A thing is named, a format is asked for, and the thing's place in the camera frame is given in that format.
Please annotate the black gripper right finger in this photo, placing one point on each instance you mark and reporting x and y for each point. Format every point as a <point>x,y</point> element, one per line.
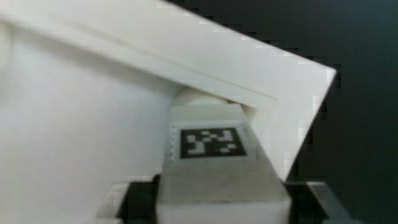
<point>317,208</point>

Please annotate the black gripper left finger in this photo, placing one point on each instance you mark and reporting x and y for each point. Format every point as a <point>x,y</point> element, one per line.
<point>127,207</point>

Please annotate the white table leg with thread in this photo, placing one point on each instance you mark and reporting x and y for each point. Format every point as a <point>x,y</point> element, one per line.
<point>221,188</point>

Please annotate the white square table top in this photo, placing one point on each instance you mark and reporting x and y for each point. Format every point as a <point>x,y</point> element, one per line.
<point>100,56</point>

